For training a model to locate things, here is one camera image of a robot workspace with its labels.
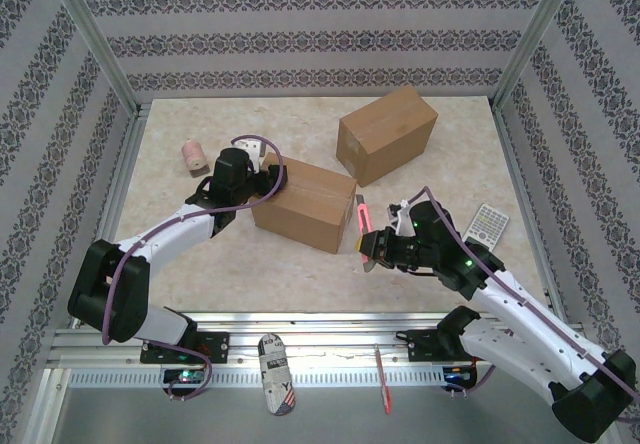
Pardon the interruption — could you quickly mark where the pink utility knife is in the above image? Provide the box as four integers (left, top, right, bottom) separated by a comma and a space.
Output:
354, 193, 375, 274

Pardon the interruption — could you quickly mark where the brown cardboard express box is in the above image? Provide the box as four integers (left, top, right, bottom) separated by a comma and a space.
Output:
249, 152, 358, 255
337, 86, 439, 189

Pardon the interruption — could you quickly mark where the pink thread spool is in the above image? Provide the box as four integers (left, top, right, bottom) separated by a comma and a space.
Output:
180, 138, 207, 178

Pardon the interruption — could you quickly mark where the white scientific calculator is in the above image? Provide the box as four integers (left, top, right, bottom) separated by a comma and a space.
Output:
462, 202, 511, 253

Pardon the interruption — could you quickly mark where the small controller circuit board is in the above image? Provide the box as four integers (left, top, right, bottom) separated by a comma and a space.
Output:
442, 363, 476, 388
162, 367, 209, 390

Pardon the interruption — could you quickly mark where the red pen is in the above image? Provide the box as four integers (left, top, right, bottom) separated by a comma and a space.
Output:
373, 343, 394, 416

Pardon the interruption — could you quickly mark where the newspaper print finger skateboard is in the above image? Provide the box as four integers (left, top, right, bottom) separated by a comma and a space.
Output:
257, 332, 297, 417

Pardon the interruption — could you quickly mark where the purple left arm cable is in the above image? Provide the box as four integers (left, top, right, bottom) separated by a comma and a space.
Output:
102, 135, 286, 403

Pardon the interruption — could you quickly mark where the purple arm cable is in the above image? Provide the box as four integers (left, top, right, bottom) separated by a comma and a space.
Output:
102, 135, 286, 403
402, 186, 640, 425

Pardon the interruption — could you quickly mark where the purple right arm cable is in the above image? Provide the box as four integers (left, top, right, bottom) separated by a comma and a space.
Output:
402, 186, 640, 425

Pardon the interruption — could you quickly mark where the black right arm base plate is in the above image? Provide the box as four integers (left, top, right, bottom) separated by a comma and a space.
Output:
405, 328, 451, 364

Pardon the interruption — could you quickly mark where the aluminium mounting rail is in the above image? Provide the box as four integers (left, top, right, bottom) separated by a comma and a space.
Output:
49, 311, 587, 366

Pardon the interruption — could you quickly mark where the aluminium side rail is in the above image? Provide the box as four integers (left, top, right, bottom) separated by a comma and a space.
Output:
492, 103, 569, 321
69, 103, 151, 328

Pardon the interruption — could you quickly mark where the perforated metal cable duct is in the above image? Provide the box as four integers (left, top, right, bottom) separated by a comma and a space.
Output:
67, 366, 481, 389

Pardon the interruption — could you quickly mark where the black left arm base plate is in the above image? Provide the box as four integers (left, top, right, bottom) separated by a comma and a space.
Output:
139, 331, 230, 365

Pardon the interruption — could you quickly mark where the aluminium frame post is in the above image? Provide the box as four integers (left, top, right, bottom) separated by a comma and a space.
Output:
42, 0, 142, 115
490, 0, 585, 110

